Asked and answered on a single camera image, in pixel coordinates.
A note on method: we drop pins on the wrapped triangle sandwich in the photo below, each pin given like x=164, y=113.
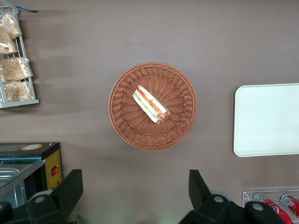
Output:
x=150, y=105

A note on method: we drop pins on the round brown wicker basket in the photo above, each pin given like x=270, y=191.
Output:
x=177, y=105

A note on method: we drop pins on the blue strip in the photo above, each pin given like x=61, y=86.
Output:
x=29, y=9

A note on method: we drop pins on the clear acrylic bottle rack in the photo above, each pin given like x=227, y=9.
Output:
x=247, y=198

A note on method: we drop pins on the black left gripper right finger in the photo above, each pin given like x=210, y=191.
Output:
x=198, y=193

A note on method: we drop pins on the clear bag of puffed snacks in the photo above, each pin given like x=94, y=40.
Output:
x=15, y=68
x=7, y=45
x=19, y=91
x=12, y=25

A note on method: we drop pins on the cream plastic tray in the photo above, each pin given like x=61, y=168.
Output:
x=268, y=120

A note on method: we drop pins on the red cola bottle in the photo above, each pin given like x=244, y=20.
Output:
x=292, y=203
x=276, y=210

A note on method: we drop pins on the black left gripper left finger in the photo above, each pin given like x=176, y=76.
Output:
x=67, y=191

